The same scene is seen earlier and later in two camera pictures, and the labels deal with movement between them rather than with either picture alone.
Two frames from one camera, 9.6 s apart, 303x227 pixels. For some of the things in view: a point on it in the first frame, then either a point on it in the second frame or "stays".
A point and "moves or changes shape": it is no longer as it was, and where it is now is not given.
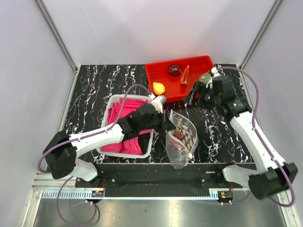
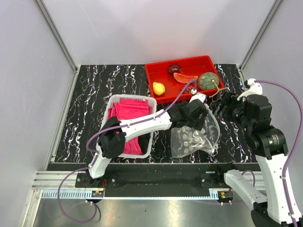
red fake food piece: [184, 76] moves or changes shape
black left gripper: [167, 124] -> [197, 123]
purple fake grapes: [178, 135] -> [188, 89]
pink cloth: [131, 145] stays
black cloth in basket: [144, 142] stays
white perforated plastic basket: [112, 99] stays
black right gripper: [199, 88] -> [229, 99]
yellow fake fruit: [158, 88] stays
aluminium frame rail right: [272, 12] stays
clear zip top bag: [181, 142] moves or changes shape
